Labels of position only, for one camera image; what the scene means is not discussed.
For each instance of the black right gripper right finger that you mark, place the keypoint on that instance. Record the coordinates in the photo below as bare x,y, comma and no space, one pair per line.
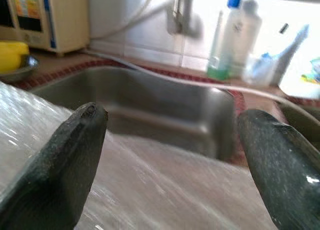
282,170

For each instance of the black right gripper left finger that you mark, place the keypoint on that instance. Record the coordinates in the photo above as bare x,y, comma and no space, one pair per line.
57,170

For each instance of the round metal bowl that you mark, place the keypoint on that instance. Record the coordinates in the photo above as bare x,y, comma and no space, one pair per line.
25,70

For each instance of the yellow plastic jug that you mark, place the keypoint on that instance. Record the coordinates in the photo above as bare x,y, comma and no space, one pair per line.
12,55

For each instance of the small steel sink basin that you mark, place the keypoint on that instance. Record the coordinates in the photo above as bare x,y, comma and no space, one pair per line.
300,117

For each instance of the clear bubble wrap sheet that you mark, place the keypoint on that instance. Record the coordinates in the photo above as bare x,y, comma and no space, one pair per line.
155,180

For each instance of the white detergent bottle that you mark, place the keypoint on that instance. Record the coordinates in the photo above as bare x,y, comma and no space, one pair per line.
313,70

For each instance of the stainless steel sink basin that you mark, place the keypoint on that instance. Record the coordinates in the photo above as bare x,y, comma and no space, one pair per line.
155,100

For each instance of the clear bottle blue cap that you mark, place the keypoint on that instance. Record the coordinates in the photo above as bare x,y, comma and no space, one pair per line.
240,40

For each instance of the cream water ionizer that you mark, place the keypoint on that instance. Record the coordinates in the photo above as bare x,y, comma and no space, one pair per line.
62,20

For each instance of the grey wall faucet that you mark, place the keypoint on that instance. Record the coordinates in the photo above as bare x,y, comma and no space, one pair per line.
185,22

